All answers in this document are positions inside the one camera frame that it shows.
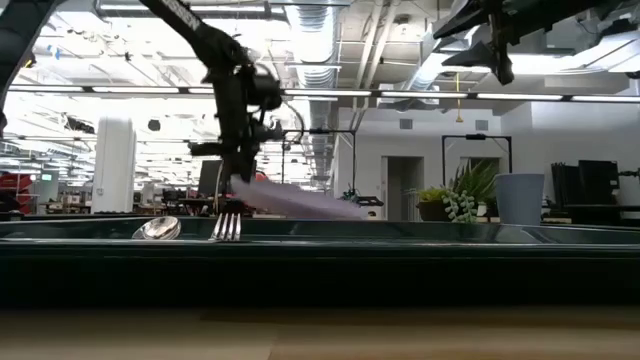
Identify small black robot stand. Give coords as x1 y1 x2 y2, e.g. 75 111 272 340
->
339 188 385 208

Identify white pillar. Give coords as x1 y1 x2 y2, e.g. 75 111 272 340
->
91 116 137 215

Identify wide black stand frame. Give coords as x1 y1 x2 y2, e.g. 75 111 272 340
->
441 133 514 188

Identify silver ceiling duct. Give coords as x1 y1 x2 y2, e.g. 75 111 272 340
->
282 0 343 189

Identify black computer monitor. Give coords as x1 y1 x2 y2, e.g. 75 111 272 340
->
197 159 258 199

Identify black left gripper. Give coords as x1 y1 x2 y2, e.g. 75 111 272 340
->
188 63 286 187

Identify silver spoon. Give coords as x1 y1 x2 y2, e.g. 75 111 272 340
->
131 215 183 242

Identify long ceiling light strip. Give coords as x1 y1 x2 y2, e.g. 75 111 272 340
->
7 84 640 103

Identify black monitors on desk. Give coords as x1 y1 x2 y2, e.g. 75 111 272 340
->
550 159 622 207

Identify yellow hanging cord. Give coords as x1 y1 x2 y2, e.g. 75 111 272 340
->
454 72 464 124

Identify grey-blue cup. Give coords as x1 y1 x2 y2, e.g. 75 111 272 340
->
494 172 546 226

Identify dark green tray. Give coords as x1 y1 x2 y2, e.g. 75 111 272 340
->
0 215 640 309

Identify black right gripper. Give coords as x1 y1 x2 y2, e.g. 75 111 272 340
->
432 0 584 87

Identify silver fork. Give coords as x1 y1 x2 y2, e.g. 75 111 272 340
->
209 198 243 243

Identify green plant in dark pot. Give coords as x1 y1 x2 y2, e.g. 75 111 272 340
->
408 186 452 223

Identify lavender plate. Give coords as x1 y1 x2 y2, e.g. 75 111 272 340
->
229 176 370 222

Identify tall black stand frame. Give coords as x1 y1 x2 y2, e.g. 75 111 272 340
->
281 128 357 202

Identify pale green succulent plant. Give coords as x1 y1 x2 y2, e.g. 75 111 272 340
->
441 189 479 224

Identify grey doorway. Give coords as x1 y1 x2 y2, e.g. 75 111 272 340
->
380 155 426 222

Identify spiky green plant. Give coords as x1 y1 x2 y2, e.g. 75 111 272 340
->
448 159 499 207

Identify red cabinet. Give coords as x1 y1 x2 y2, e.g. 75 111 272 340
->
0 171 34 215

